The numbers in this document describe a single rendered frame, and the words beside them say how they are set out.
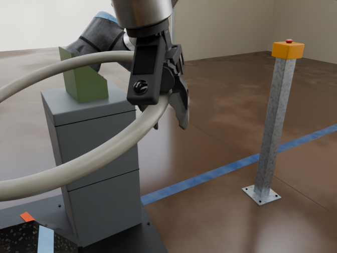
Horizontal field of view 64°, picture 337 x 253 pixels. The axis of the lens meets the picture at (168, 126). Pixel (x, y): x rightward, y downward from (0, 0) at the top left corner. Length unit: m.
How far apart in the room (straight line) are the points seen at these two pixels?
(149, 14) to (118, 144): 0.19
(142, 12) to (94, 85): 1.00
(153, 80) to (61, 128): 0.95
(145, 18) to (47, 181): 0.27
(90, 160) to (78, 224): 1.25
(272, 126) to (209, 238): 0.80
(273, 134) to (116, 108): 1.03
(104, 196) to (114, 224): 0.23
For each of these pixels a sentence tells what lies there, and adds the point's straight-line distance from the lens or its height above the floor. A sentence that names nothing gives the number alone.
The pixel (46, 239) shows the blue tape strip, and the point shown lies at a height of 0.81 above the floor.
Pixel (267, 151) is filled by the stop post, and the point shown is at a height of 0.39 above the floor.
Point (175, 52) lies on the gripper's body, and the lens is 0.49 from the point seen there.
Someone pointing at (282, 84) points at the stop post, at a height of 0.85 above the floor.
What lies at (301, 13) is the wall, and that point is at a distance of 7.59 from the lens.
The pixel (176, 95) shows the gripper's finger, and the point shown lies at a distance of 0.48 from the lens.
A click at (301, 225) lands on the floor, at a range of 2.03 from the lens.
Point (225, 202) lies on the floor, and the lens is 2.03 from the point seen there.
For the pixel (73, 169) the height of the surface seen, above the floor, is 1.09.
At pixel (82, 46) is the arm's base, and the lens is 1.40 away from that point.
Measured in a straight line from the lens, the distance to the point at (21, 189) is 0.44.
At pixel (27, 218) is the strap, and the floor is 0.02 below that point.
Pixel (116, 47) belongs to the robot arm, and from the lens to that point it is 1.40.
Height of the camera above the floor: 1.31
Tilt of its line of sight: 25 degrees down
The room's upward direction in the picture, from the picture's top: straight up
